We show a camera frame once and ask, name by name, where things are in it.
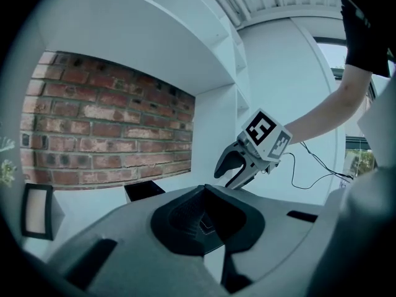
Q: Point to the black square container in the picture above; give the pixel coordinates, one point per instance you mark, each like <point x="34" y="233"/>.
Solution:
<point x="35" y="210"/>

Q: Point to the person's right forearm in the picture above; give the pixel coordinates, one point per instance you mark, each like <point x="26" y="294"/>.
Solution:
<point x="334" y="110"/>

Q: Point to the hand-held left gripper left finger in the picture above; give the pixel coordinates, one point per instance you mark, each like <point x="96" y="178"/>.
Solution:
<point x="123" y="252"/>

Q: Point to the white shelf cabinet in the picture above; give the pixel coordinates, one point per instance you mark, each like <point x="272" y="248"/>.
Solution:
<point x="139" y="36"/>

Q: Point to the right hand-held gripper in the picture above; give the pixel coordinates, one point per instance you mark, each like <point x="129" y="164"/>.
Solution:
<point x="263" y="135"/>

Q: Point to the white desk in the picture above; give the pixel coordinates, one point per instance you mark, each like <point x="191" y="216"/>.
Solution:
<point x="86" y="209"/>

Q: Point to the person's black shirt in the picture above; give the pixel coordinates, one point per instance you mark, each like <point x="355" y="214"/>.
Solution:
<point x="362" y="36"/>

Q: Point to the black tissue box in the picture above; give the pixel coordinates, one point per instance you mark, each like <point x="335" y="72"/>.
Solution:
<point x="143" y="192"/>

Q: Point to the pale flower bouquet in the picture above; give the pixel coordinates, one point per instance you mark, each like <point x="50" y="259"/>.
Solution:
<point x="6" y="169"/>

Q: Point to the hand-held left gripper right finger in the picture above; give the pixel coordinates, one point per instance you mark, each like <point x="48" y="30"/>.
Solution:
<point x="272" y="227"/>

